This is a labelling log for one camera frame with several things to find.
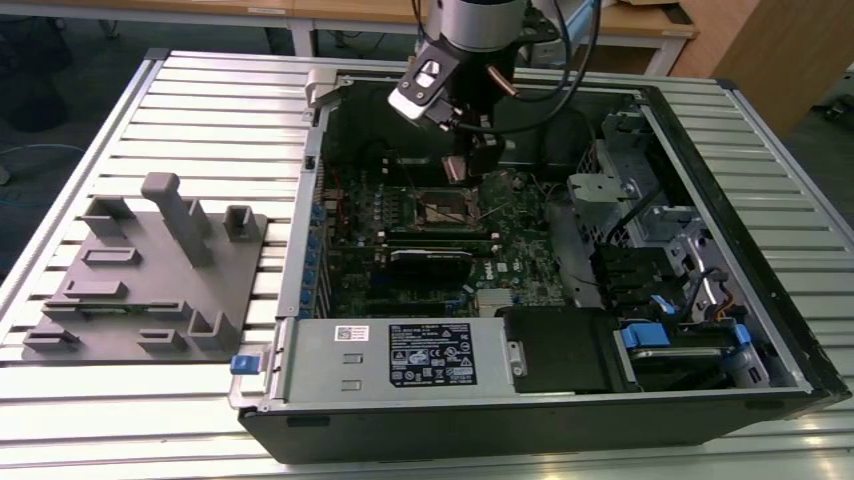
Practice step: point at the black PC case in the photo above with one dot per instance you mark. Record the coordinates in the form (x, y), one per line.
(467, 435)

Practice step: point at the grey parts rack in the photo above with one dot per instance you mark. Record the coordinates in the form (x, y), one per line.
(167, 300)

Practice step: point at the green motherboard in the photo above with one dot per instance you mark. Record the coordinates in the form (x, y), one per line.
(534, 260)

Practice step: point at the CPU socket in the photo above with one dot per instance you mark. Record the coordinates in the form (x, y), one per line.
(443, 207)

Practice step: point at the silver chipset heat sink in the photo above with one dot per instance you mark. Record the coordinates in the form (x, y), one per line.
(496, 297)

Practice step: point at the blue plastic clip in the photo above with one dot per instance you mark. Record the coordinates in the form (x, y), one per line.
(740, 335)
(663, 305)

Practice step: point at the wooden desk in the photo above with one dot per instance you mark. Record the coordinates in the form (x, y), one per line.
(133, 6)
(640, 25)

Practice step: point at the silver power supply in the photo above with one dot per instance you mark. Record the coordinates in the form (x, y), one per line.
(313, 360)

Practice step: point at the green RAM stick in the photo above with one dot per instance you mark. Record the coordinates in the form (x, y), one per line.
(113, 310)

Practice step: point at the wooden cabinet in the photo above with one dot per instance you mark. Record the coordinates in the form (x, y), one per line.
(767, 50)

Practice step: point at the hard disk in blue carrier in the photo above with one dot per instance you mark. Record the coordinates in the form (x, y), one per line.
(643, 335)

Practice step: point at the black chair base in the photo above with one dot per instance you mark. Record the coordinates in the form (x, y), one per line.
(842, 107)

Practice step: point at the blue case latch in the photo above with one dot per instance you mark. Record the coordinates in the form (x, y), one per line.
(243, 365)

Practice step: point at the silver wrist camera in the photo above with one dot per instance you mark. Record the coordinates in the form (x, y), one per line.
(423, 85)

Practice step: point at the black graphics card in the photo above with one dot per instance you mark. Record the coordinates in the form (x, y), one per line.
(427, 272)

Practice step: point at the silver drive cage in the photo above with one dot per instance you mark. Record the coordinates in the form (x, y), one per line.
(620, 150)

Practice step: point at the silver metal bracket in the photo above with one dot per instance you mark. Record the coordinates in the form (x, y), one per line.
(594, 187)

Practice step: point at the black RAM slot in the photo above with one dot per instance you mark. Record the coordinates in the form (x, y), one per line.
(440, 241)
(420, 167)
(420, 176)
(440, 230)
(420, 172)
(440, 236)

